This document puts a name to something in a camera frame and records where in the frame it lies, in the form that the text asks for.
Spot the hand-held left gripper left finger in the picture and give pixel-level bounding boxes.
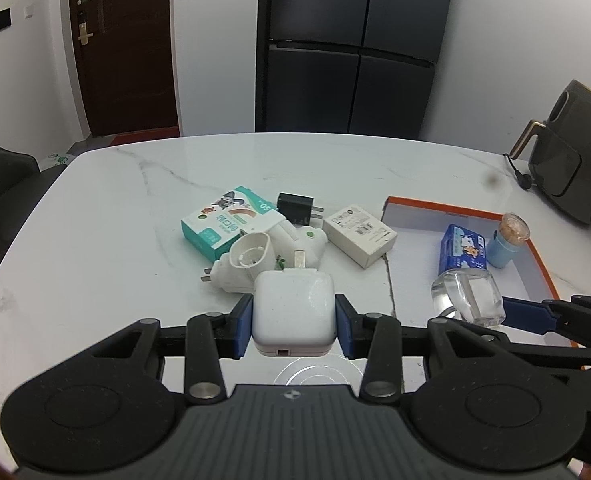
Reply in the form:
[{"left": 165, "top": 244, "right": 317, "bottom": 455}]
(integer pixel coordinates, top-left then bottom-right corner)
[{"left": 92, "top": 294, "right": 254, "bottom": 406}]

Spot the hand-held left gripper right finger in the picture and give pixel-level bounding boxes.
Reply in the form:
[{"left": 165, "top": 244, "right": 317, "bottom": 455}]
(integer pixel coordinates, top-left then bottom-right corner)
[{"left": 334, "top": 294, "right": 511, "bottom": 406}]

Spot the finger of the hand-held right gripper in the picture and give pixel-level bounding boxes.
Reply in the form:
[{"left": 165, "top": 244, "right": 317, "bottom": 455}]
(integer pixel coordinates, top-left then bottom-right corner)
[
  {"left": 505, "top": 340, "right": 591, "bottom": 377},
  {"left": 503, "top": 295, "right": 591, "bottom": 348}
]

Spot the large white power adapter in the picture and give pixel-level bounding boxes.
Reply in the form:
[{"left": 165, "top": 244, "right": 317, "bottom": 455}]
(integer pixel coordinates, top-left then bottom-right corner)
[{"left": 252, "top": 251, "right": 337, "bottom": 359}]

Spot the cartoon print bandage box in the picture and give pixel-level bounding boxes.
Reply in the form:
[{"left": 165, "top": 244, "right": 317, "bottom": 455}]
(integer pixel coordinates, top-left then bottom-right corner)
[{"left": 180, "top": 185, "right": 287, "bottom": 263}]

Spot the orange-rimmed white tray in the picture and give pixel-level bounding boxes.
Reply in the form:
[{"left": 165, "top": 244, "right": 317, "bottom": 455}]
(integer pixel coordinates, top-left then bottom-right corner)
[{"left": 380, "top": 196, "right": 576, "bottom": 348}]

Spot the blue toothpick holder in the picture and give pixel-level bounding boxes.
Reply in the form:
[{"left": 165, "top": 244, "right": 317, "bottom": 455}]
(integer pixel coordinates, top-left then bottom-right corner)
[{"left": 489, "top": 212, "right": 530, "bottom": 270}]

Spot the white round-socket plug-in device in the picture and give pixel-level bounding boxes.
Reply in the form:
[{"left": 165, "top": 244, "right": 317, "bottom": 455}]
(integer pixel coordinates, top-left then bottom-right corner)
[{"left": 230, "top": 232, "right": 276, "bottom": 281}]

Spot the blue tissue pack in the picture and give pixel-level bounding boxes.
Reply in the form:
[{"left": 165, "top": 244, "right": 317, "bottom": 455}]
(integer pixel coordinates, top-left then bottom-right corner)
[{"left": 438, "top": 224, "right": 489, "bottom": 272}]

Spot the white flat power adapter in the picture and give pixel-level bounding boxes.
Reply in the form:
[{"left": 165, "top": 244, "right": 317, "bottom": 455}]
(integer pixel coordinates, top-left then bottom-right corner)
[{"left": 322, "top": 204, "right": 397, "bottom": 269}]

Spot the white green-dot plug-in device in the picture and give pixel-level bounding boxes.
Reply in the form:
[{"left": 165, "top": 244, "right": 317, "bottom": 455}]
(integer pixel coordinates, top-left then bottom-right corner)
[{"left": 268, "top": 222, "right": 329, "bottom": 271}]

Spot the black charger plug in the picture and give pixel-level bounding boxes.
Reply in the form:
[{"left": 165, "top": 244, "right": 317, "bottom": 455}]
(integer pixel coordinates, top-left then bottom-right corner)
[{"left": 277, "top": 192, "right": 325, "bottom": 227}]

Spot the dark air fryer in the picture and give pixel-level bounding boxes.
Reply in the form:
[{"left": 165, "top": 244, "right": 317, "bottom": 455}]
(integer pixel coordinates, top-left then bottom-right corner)
[{"left": 509, "top": 79, "right": 591, "bottom": 226}]

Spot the red doormat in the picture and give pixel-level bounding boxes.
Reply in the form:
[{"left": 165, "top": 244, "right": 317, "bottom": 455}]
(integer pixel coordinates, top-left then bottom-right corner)
[{"left": 110, "top": 129, "right": 180, "bottom": 147}]

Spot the dark grey chair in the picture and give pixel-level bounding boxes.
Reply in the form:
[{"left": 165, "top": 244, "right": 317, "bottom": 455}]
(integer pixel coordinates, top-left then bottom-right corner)
[{"left": 0, "top": 124, "right": 69, "bottom": 273}]

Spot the dark refrigerator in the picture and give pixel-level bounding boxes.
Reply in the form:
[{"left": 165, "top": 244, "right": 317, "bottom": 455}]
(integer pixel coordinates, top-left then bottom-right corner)
[{"left": 254, "top": 0, "right": 457, "bottom": 140}]

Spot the brown wooden door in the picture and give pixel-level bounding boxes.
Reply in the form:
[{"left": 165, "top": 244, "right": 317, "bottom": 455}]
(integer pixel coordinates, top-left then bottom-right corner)
[{"left": 68, "top": 0, "right": 180, "bottom": 138}]

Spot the gold door lock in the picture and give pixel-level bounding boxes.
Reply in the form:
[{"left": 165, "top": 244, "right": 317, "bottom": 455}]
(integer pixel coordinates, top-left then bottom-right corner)
[{"left": 77, "top": 10, "right": 95, "bottom": 45}]

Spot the black power cable plug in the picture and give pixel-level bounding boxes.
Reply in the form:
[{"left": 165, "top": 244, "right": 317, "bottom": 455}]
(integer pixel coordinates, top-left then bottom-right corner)
[{"left": 503, "top": 154, "right": 533, "bottom": 191}]

